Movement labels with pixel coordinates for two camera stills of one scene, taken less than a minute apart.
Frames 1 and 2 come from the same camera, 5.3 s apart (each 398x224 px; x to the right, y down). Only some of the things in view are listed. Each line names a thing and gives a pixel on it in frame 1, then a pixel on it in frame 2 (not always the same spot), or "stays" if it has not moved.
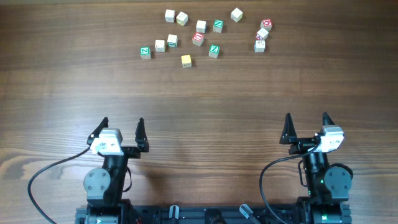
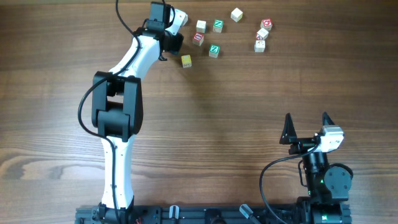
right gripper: (289, 136) stays
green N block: (217, 26) stays
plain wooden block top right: (236, 14) stays
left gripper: (140, 142) → (176, 48)
